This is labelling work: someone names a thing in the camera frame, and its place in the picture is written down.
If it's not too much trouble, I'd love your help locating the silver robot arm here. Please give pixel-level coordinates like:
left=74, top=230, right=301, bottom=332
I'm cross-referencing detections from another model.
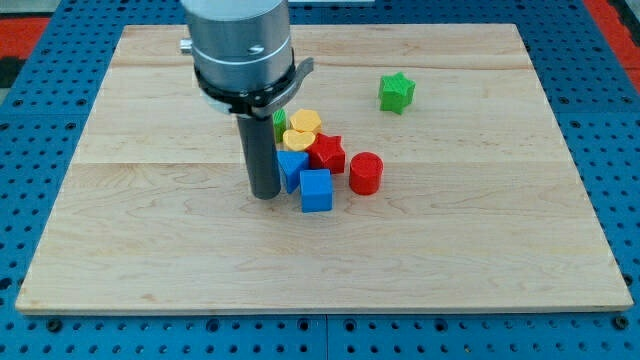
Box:
left=181, top=0, right=296, bottom=115

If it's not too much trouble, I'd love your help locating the blue cube block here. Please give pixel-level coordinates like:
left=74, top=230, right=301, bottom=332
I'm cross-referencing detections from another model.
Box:
left=300, top=169, right=333, bottom=213

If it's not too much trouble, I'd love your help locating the red star block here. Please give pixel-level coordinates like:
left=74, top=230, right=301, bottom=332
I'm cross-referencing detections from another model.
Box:
left=306, top=133, right=346, bottom=174

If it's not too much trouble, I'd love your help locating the blue triangle block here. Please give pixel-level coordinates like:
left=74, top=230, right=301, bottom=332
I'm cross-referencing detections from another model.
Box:
left=277, top=151, right=310, bottom=194

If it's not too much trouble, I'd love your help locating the red cylinder block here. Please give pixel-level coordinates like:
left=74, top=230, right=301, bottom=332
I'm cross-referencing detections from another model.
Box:
left=349, top=152, right=384, bottom=195

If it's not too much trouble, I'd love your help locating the yellow heart block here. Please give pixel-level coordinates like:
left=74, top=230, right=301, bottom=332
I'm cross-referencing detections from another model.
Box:
left=282, top=130, right=316, bottom=151

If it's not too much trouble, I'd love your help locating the yellow hexagon block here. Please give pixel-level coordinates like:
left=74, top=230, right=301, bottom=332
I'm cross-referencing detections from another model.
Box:
left=289, top=109, right=322, bottom=134

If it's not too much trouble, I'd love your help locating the green block behind rod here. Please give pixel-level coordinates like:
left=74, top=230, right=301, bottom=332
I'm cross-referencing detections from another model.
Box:
left=273, top=109, right=287, bottom=143

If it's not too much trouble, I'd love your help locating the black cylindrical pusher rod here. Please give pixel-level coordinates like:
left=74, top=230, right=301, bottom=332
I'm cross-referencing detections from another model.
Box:
left=237, top=115, right=281, bottom=200

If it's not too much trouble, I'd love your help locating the black mounting clamp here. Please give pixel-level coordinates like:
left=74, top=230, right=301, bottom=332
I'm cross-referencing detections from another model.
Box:
left=194, top=57, right=314, bottom=118

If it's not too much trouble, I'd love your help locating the green star block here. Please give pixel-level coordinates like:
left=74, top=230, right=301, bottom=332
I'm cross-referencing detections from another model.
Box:
left=378, top=72, right=416, bottom=115

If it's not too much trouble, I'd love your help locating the wooden board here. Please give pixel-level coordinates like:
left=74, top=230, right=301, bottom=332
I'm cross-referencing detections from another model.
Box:
left=15, top=24, right=633, bottom=315

